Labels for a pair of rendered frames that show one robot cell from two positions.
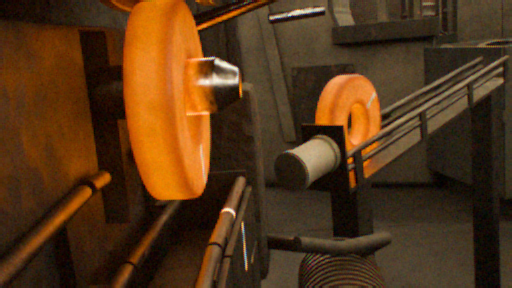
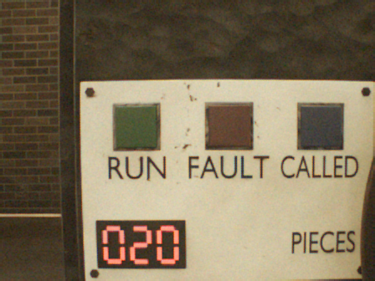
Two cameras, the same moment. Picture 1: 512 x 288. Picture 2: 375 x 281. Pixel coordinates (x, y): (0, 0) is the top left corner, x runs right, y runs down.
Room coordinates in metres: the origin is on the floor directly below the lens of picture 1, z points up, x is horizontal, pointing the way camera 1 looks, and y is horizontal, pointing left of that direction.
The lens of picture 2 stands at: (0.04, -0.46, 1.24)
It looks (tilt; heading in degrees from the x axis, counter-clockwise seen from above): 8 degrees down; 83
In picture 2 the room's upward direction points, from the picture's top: straight up
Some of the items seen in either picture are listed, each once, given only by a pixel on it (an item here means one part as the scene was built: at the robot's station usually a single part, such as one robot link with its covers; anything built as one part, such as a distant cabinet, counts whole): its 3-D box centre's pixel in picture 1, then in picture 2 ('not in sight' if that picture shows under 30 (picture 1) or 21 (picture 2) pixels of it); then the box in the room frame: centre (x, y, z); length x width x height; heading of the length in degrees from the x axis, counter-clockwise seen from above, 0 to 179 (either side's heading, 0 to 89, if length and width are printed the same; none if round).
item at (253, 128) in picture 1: (220, 182); not in sight; (0.69, 0.05, 0.68); 0.11 x 0.08 x 0.24; 86
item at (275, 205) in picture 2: not in sight; (228, 181); (0.13, 0.19, 1.15); 0.26 x 0.02 x 0.18; 176
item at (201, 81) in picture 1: (134, 91); not in sight; (0.46, 0.10, 0.82); 0.17 x 0.04 x 0.04; 86
